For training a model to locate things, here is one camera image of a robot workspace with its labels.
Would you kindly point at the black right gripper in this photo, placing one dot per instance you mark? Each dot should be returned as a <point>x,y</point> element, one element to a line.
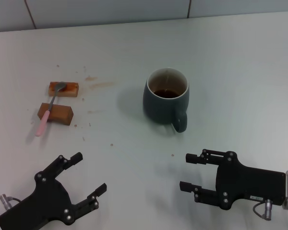
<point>249,184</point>

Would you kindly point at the brown notched wooden block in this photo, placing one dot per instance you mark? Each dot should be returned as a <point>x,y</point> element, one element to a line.
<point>61,115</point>

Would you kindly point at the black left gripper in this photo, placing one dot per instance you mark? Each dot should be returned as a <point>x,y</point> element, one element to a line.
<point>45,198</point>

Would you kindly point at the light stained wooden block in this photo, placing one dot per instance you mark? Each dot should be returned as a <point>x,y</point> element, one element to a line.
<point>70,89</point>

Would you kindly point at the dark grey ceramic cup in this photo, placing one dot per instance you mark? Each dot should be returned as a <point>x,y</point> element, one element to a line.
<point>158,107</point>

